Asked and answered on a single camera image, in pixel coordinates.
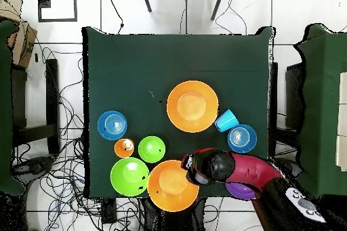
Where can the black power strip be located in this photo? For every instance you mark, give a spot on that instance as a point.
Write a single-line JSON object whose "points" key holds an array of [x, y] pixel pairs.
{"points": [[108, 212]]}

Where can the orange cup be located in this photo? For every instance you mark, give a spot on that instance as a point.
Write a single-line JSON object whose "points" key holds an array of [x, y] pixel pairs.
{"points": [[123, 148]]}

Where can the large green bowl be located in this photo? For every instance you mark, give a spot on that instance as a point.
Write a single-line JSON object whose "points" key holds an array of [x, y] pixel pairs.
{"points": [[129, 176]]}

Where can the black tripod leg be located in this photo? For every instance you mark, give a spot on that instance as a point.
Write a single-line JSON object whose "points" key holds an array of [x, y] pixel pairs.
{"points": [[217, 4], [146, 0]]}

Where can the white box stack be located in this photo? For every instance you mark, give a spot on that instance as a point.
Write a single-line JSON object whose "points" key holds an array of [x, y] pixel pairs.
{"points": [[343, 92]]}

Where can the blue bowl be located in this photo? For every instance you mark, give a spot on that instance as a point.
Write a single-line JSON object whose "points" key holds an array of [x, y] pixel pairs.
{"points": [[242, 138], [112, 125]]}

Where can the blue cup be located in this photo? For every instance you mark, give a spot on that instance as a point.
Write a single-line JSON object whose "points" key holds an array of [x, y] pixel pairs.
{"points": [[226, 120]]}

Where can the black floor frame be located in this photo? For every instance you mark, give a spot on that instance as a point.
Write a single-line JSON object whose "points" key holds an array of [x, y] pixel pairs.
{"points": [[44, 0]]}

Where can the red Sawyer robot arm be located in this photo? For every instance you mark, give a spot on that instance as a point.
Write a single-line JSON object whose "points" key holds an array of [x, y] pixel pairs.
{"points": [[252, 168]]}

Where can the black metal stand frame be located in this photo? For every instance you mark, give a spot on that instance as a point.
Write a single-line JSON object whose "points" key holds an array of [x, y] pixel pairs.
{"points": [[52, 92]]}

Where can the dark green covered table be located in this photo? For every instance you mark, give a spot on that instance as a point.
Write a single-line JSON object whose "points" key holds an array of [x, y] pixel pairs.
{"points": [[5, 106], [322, 106]]}

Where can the cardboard box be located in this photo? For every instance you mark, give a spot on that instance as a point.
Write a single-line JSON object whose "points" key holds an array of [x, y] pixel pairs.
{"points": [[24, 44]]}

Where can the black pedestal foot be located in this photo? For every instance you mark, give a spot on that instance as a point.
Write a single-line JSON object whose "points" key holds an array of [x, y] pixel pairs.
{"points": [[292, 167], [35, 166]]}

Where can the small green bowl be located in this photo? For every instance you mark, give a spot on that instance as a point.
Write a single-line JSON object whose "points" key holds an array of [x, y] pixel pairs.
{"points": [[151, 149]]}

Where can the dark green table cloth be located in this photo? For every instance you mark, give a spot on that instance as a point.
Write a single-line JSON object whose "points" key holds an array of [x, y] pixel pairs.
{"points": [[162, 65]]}

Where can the purple bowl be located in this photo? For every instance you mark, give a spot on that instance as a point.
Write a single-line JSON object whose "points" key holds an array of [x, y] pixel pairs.
{"points": [[241, 191]]}

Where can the large orange bowl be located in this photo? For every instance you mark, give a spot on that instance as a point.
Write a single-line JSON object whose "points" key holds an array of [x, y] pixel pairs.
{"points": [[192, 106], [169, 185]]}

